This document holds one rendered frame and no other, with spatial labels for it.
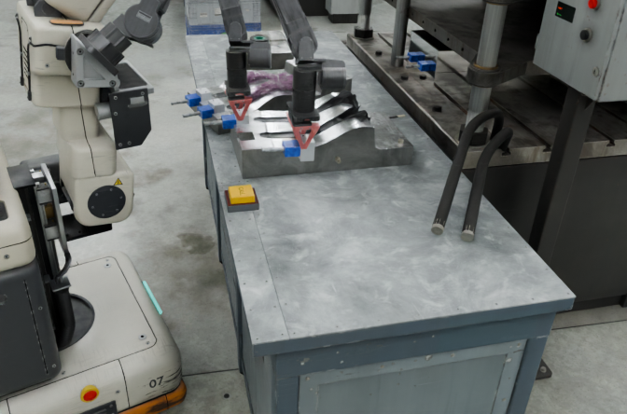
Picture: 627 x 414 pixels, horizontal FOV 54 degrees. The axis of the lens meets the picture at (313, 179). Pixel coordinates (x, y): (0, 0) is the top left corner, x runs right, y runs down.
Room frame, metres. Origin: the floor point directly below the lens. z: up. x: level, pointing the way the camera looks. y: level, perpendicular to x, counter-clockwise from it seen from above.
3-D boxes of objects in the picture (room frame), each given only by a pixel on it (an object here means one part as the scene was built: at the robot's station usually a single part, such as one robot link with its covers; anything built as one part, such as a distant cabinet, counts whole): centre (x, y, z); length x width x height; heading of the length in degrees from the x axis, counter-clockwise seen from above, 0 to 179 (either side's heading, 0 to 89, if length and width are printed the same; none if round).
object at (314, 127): (1.40, 0.03, 0.99); 0.07 x 0.07 x 0.09; 15
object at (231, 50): (1.66, 0.23, 1.08); 0.07 x 0.06 x 0.07; 92
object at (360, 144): (1.66, -0.01, 0.87); 0.50 x 0.26 x 0.14; 105
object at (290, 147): (1.40, 0.07, 0.94); 0.13 x 0.05 x 0.05; 105
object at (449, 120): (2.47, -0.71, 0.76); 1.30 x 0.84 x 0.07; 15
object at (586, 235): (2.46, -0.70, 0.36); 1.30 x 0.85 x 0.72; 15
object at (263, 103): (1.99, 0.16, 0.86); 0.50 x 0.26 x 0.11; 122
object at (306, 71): (1.41, 0.03, 1.12); 0.07 x 0.06 x 0.07; 99
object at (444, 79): (2.40, -0.64, 0.87); 0.50 x 0.27 x 0.17; 105
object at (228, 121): (1.65, 0.27, 0.89); 0.13 x 0.05 x 0.05; 106
